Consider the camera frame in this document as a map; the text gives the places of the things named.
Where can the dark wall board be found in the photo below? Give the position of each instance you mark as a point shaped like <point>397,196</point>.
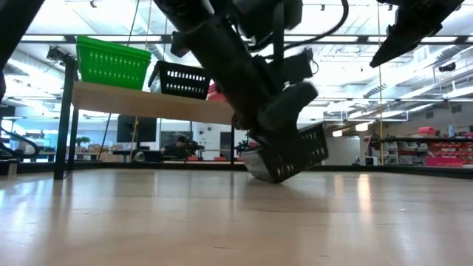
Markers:
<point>168,138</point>

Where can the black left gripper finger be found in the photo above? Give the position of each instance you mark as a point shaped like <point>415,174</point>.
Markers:
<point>293,138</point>
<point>268,139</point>

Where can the black monitor screen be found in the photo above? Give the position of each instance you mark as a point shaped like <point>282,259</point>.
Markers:
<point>146,129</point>

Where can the black ceiling dome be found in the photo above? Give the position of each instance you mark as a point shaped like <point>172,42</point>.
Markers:
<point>447,67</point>

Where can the thin yellowish vertical pole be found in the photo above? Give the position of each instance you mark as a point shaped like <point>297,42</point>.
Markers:
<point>379,92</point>

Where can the red storage bin rack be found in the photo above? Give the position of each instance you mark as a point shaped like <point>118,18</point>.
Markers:
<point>449,151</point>

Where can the black frame-mounted camera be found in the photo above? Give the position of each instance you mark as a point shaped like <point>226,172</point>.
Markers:
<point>55,54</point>

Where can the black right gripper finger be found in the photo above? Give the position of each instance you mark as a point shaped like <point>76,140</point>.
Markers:
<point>394,26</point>
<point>410,38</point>

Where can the grey block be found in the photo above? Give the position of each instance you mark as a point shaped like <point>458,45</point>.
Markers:
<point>9,168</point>

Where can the black table border rail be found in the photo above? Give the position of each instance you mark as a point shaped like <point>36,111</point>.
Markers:
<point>111,166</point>

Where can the thin black horizontal rail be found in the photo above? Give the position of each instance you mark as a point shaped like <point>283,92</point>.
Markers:
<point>351,99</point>

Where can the light wooden shelf board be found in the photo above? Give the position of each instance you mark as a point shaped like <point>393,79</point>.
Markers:
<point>148,105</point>

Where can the person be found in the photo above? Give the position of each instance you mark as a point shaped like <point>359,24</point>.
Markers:
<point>181,141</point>

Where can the small green potted plant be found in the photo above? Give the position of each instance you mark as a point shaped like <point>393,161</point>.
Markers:
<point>83,140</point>

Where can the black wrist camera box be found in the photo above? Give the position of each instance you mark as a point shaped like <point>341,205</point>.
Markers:
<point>295,68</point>

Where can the black plastic slotted basket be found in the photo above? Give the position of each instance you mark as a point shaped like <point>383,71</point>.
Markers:
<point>181,81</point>
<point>292,162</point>

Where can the black workbench top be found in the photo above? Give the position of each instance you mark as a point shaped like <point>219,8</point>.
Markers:
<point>406,139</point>

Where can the white ceiling air vent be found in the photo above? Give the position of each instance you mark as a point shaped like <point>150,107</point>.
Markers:
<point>421,54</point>

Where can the small orange tray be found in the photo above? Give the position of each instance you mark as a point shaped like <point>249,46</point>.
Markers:
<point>220,159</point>
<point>193,159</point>

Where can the pink box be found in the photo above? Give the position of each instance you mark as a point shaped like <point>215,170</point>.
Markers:
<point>426,130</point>

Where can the small black background robot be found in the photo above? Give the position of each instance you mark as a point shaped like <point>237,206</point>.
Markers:
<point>244,147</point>
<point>194,147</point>

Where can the ribbed silver ceiling duct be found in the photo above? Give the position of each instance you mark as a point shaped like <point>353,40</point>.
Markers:
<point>371,92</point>

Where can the black metal shelf leg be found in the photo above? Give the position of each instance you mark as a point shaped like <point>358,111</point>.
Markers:
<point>74,140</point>
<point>63,140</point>
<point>233,147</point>

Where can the black overhead frame beam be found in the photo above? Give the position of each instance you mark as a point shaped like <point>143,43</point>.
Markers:
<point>69,38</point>

